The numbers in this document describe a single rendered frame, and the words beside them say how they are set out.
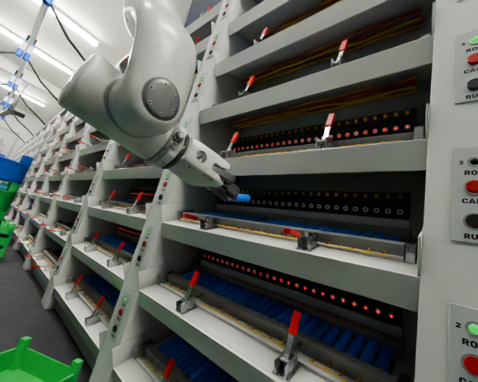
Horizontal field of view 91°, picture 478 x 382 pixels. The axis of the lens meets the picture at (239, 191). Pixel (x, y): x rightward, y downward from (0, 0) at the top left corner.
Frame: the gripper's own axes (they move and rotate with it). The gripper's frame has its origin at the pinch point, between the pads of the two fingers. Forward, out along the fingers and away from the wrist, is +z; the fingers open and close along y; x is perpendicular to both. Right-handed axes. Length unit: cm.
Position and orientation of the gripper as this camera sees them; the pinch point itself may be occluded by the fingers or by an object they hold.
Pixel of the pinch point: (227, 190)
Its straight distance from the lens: 50.9
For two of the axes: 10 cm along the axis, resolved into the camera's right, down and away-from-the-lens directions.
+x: -3.3, 8.9, -3.3
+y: -7.4, -0.2, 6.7
